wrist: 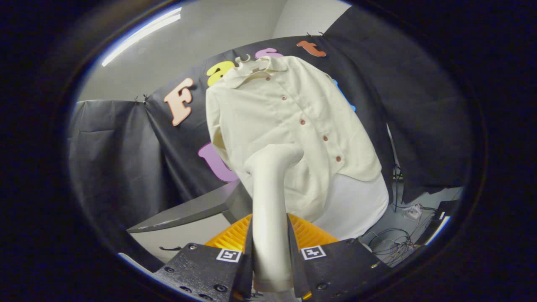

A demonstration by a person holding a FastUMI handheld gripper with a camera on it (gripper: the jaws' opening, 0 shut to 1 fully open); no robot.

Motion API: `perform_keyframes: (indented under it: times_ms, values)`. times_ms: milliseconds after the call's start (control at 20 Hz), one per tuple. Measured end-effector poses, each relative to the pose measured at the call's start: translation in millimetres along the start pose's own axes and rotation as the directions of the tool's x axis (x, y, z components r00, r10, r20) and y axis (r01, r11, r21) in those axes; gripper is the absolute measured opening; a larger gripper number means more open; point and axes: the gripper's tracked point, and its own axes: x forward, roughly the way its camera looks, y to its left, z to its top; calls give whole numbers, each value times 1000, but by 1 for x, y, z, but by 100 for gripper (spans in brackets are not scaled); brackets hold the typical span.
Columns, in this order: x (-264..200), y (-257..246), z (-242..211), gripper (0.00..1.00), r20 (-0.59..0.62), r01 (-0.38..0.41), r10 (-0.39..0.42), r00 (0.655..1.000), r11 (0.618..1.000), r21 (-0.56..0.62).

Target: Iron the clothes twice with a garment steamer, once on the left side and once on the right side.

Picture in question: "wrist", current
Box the white ironing board panel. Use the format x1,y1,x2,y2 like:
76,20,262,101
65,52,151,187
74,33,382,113
313,173,390,240

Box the white power adapter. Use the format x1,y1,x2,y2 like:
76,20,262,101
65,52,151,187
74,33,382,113
404,203,423,221

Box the tangled black cables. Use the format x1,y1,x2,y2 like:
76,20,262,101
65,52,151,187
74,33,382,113
369,226,414,267

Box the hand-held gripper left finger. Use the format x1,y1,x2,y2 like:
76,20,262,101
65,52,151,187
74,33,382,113
153,214,253,302

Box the thin metal pole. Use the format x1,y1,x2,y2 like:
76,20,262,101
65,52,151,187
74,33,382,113
386,124,403,212

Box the white garment steamer head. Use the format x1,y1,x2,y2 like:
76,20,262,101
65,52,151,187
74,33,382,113
245,143,304,293

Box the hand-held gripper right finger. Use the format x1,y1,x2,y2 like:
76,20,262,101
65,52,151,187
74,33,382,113
287,213,393,300

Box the black backdrop cloth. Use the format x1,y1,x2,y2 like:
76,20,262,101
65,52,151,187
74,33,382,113
67,6,472,219

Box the white clothes hanger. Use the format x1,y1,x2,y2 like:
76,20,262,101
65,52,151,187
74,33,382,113
235,54,271,72

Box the dark box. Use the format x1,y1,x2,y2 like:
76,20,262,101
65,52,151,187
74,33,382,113
428,200,460,246

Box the grey top white cabinet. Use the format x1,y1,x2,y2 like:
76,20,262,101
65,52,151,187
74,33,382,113
126,180,252,263

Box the cream button shirt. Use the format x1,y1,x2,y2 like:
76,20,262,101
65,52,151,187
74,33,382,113
206,56,383,223

